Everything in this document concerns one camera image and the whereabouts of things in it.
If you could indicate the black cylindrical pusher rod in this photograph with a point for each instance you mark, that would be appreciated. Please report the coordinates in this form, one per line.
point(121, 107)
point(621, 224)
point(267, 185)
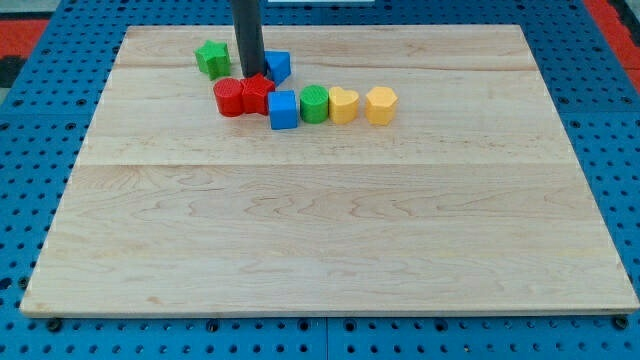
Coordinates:
point(247, 23)

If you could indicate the wooden board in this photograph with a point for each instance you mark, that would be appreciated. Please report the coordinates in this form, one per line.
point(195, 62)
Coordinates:
point(470, 202)

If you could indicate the yellow hexagon block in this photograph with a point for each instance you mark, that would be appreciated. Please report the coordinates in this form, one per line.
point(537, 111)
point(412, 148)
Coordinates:
point(381, 104)

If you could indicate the green star block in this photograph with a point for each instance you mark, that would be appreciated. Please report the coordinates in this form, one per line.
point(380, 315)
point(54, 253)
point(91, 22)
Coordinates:
point(213, 59)

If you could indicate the yellow heart block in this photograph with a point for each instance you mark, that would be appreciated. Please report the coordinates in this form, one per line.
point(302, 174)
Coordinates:
point(343, 105)

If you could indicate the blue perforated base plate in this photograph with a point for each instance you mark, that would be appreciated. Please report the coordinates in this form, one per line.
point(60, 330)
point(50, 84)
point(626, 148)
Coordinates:
point(48, 110)

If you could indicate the blue triangle block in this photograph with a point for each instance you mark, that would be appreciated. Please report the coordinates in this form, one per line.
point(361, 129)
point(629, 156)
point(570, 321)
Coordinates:
point(279, 65)

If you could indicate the green cylinder block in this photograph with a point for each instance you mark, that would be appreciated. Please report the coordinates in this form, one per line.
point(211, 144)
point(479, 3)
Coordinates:
point(314, 104)

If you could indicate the blue cube block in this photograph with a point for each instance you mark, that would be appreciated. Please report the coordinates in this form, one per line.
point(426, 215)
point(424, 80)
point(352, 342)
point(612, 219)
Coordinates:
point(283, 111)

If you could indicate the red star block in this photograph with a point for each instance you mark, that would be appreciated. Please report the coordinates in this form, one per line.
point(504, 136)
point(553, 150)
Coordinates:
point(255, 92)

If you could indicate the red cylinder block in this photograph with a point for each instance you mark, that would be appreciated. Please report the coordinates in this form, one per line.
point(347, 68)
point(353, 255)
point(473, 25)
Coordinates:
point(228, 93)

